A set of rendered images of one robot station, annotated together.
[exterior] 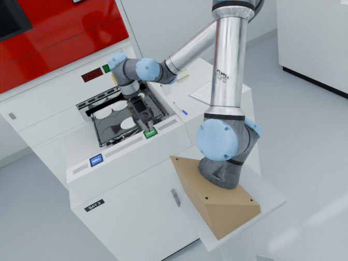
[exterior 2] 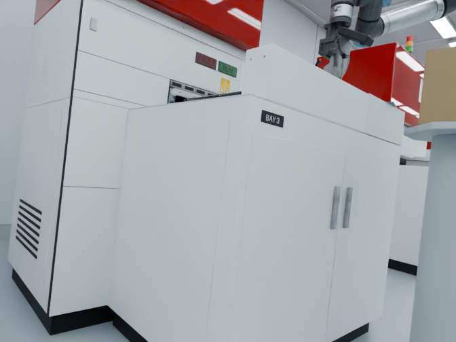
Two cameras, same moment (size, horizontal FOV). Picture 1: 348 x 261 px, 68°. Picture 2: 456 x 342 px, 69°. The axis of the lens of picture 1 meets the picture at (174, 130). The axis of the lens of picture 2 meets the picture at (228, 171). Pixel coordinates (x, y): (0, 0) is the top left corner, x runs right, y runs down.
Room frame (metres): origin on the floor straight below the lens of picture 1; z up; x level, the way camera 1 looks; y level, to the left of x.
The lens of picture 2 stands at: (0.15, 1.00, 0.63)
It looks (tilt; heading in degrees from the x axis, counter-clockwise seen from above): 0 degrees down; 327
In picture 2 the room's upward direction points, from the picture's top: 6 degrees clockwise
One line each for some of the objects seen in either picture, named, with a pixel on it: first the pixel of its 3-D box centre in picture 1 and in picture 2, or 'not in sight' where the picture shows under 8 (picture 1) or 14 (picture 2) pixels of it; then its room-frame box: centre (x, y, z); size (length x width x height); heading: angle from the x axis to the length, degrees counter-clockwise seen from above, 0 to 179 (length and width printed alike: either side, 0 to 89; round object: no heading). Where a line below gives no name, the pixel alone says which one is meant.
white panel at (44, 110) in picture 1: (78, 95); (178, 71); (1.46, 0.46, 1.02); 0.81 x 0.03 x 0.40; 100
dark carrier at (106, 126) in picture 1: (125, 114); not in sight; (1.27, 0.23, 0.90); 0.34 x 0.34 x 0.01; 10
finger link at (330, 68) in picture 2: (142, 124); (331, 68); (0.94, 0.12, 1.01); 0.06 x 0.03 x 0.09; 10
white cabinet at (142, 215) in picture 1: (169, 174); (264, 231); (1.18, 0.13, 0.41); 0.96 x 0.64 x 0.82; 100
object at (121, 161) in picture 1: (131, 157); (314, 97); (0.90, 0.23, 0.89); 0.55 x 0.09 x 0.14; 100
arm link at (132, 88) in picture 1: (128, 86); (340, 15); (0.94, 0.11, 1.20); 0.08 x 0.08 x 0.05
